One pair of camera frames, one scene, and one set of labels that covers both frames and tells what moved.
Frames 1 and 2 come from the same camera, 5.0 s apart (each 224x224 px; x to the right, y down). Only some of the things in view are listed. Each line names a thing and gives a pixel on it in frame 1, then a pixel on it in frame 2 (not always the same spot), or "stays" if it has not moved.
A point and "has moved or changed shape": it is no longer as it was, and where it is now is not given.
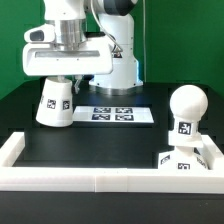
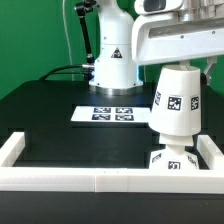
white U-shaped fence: (111, 179) stays
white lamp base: (184, 156) has moved or changed shape
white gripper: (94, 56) → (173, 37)
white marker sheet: (115, 114) stays
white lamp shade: (56, 103) → (176, 104)
